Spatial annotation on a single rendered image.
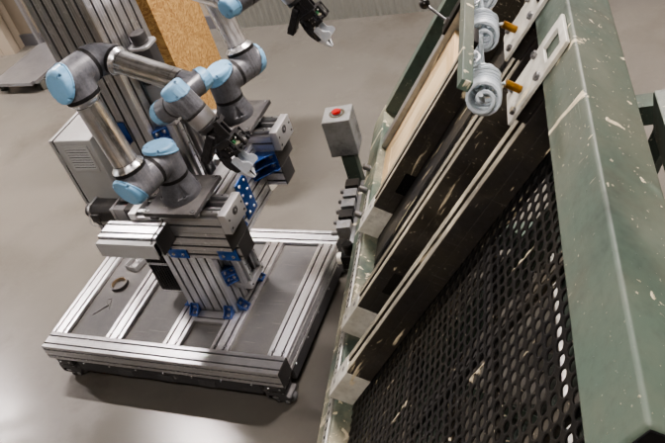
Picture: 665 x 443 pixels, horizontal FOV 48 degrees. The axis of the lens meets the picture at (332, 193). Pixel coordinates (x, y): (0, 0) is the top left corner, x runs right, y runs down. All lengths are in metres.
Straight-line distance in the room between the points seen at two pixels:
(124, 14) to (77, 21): 0.18
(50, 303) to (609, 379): 3.87
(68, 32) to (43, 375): 1.92
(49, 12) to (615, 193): 2.16
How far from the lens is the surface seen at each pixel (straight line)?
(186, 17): 4.54
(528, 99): 1.38
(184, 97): 2.15
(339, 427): 2.07
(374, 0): 5.98
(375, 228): 2.51
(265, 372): 3.17
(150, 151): 2.66
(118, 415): 3.68
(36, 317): 4.45
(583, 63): 1.26
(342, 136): 3.13
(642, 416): 0.79
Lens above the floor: 2.55
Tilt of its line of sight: 37 degrees down
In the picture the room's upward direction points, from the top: 19 degrees counter-clockwise
